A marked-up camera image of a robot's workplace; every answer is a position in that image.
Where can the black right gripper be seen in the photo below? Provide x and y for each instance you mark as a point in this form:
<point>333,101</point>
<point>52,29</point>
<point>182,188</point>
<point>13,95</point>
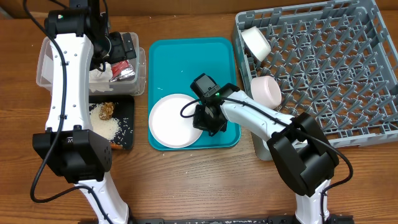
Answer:
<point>198,122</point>

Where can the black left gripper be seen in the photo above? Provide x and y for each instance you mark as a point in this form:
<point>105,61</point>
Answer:
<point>120,53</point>

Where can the red foil wrapper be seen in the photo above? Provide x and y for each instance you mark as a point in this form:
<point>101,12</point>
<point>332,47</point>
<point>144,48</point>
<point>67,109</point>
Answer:
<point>122,71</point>

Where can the white napkin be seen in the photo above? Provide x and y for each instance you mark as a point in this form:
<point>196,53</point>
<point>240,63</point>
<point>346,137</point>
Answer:
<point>99,81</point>

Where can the white round plate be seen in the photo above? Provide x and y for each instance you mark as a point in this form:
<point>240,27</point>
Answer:
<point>168,127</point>

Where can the pink bowl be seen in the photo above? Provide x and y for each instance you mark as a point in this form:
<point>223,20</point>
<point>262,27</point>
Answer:
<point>265,90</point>

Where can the brown food scraps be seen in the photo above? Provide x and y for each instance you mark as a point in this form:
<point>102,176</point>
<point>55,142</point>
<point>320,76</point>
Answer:
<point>106,111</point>

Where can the white rice pile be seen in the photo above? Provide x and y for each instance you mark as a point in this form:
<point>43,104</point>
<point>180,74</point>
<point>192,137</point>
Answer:
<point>116,130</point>

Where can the white bowl with food scraps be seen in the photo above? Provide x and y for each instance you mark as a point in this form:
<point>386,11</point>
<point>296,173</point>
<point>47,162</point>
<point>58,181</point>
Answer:
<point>256,43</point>

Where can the brown sausage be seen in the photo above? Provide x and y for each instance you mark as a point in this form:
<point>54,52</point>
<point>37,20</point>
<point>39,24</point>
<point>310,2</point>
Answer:
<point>116,146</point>

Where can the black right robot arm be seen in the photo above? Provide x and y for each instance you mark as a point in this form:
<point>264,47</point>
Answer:
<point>301,152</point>

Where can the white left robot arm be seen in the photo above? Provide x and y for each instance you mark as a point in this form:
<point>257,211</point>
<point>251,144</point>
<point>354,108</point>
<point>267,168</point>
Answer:
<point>81,41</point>

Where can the grey dishwasher rack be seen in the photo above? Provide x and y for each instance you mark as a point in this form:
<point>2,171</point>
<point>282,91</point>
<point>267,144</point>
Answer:
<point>334,60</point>

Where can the teal plastic tray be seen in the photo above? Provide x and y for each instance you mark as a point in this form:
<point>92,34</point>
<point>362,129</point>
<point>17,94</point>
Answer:
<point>175,63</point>

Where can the black tray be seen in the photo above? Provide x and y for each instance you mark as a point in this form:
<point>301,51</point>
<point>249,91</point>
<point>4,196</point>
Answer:
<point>125,107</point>

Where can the clear plastic bin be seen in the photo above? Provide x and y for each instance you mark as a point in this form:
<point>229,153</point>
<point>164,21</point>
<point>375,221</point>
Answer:
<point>44,77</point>

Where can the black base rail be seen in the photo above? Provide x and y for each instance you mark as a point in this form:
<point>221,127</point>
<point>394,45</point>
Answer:
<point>282,219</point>

